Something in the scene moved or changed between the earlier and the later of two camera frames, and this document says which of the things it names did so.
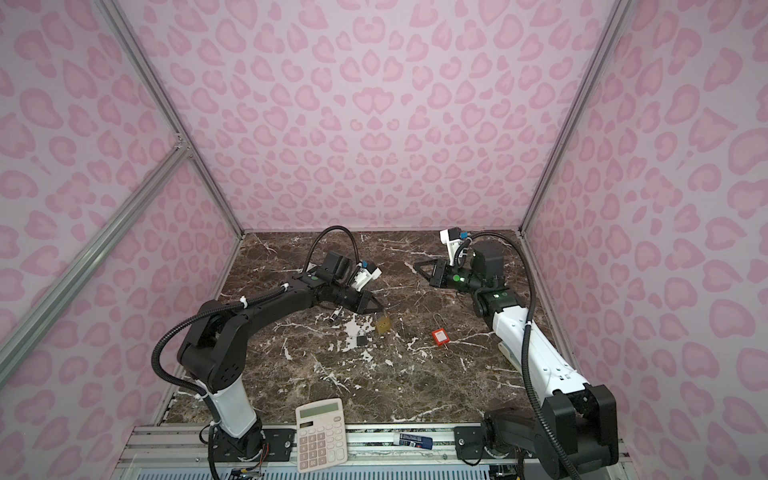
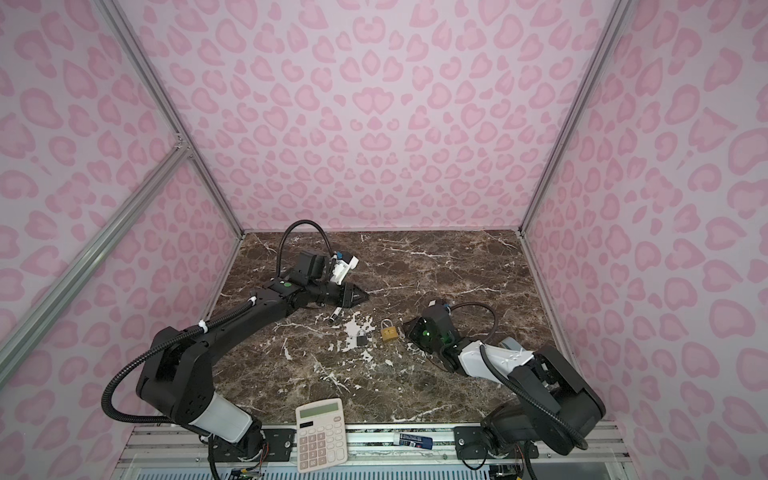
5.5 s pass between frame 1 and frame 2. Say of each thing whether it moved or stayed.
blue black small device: stayed
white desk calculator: stayed
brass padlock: moved
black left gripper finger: moved
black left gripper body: stayed
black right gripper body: moved
